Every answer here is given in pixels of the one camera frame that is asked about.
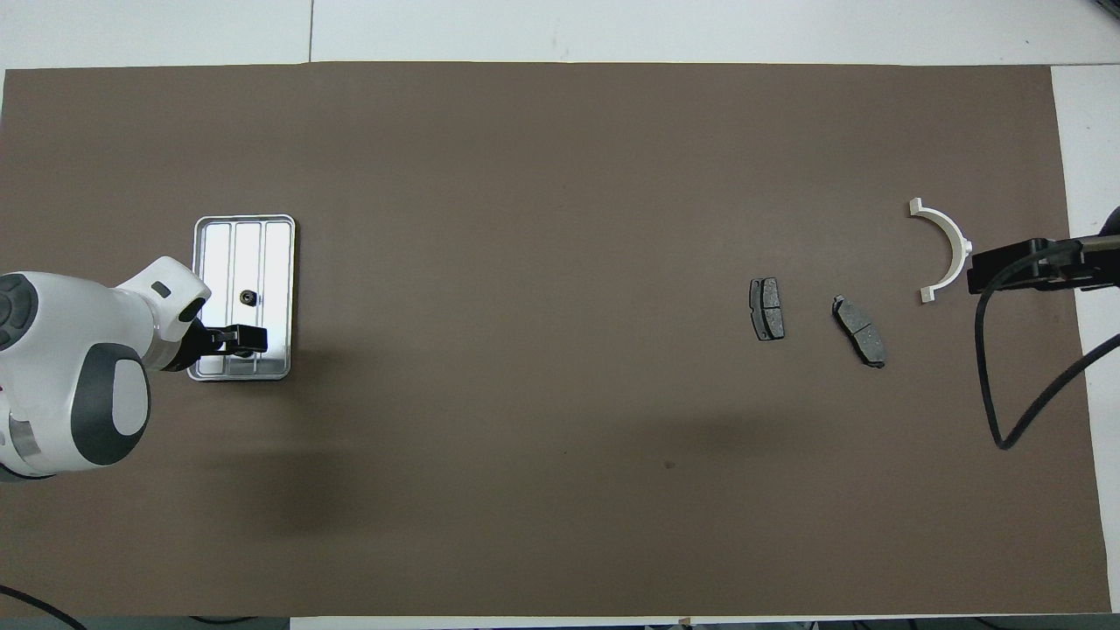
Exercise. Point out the silver metal tray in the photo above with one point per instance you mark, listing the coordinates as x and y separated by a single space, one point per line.
262 262

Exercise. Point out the white semicircular plastic bracket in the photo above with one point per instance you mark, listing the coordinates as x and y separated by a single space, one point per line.
962 248

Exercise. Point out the rectangular grey brake pad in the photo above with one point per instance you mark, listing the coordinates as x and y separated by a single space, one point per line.
766 309

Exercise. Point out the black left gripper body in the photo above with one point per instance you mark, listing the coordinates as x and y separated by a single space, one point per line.
197 346

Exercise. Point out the brown table mat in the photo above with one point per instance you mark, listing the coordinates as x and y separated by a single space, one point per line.
560 219

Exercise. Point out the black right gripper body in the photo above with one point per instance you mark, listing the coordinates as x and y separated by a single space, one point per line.
1085 262

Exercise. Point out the curved grey brake pad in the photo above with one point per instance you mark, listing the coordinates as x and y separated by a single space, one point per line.
859 331

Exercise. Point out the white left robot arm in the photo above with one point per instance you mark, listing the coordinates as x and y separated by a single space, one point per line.
70 367

